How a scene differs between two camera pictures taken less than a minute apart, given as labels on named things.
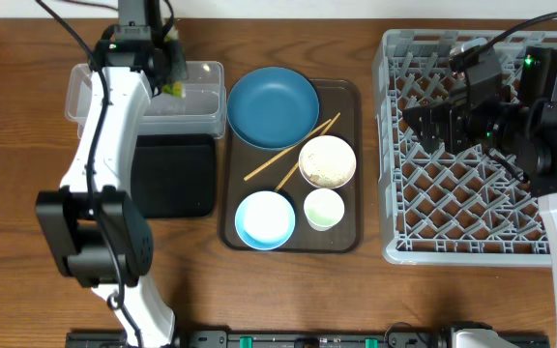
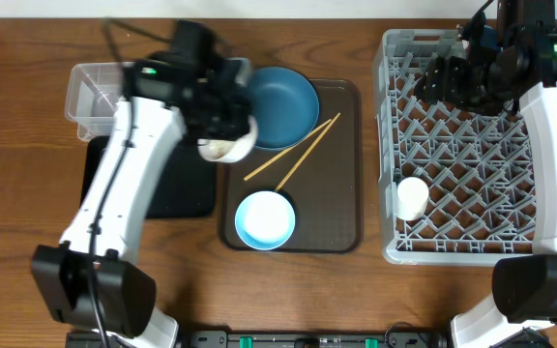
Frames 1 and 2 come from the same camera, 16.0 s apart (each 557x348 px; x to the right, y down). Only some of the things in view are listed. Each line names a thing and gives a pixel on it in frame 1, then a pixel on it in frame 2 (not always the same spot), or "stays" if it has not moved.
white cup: (324, 209) → (412, 198)
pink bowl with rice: (327, 161) → (231, 150)
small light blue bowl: (264, 220) stays
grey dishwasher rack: (458, 207) stays
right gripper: (433, 117) → (436, 73)
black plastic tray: (174, 175) stays
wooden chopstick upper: (286, 150) stays
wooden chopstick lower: (297, 165) stays
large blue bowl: (272, 108) stays
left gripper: (175, 49) → (239, 112)
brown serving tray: (247, 169) stays
